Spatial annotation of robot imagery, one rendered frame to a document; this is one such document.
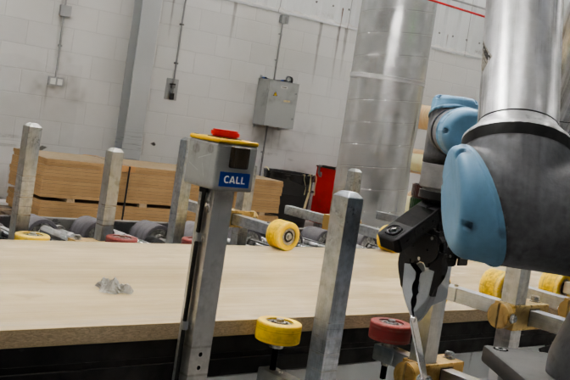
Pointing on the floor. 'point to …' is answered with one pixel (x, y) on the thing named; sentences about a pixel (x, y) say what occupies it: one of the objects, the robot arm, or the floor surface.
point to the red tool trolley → (323, 189)
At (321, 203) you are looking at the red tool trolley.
